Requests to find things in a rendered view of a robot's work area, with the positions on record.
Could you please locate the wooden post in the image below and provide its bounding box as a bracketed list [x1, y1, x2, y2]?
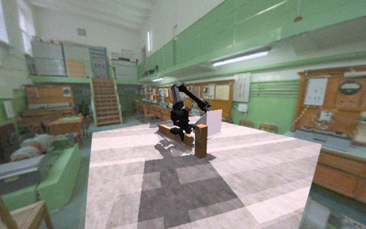
[194, 124, 208, 159]

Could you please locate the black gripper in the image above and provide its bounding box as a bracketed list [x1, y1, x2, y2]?
[170, 119, 195, 142]

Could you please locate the light brown wooden board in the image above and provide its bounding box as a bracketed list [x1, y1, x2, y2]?
[158, 124, 194, 148]

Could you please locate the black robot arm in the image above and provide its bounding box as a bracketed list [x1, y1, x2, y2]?
[170, 80, 212, 127]

